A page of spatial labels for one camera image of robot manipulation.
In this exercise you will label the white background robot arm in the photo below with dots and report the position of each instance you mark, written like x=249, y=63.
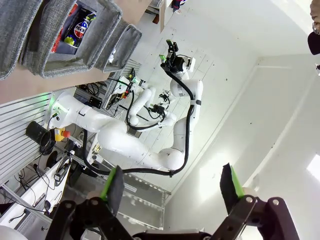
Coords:
x=140, y=102

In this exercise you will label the yellow red emergency stop button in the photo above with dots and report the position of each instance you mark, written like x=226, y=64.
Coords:
x=59, y=133

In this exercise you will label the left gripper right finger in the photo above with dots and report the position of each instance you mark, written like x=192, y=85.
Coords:
x=230, y=190

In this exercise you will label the black cylindrical holder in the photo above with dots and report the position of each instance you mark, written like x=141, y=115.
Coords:
x=36, y=131

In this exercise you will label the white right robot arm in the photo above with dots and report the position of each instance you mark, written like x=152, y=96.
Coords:
x=112, y=132

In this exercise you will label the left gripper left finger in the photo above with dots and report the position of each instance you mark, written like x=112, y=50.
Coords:
x=115, y=190

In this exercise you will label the grey fabric basket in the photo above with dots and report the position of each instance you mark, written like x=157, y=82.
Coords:
x=127, y=45
x=15, y=32
x=75, y=63

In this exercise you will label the slotted aluminium panel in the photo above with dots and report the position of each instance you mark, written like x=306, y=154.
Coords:
x=15, y=125

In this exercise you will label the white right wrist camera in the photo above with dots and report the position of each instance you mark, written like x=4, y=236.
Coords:
x=190, y=64

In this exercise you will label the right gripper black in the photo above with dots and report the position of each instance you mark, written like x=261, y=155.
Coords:
x=178, y=63

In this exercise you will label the black Pepsi can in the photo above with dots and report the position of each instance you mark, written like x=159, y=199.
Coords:
x=80, y=27

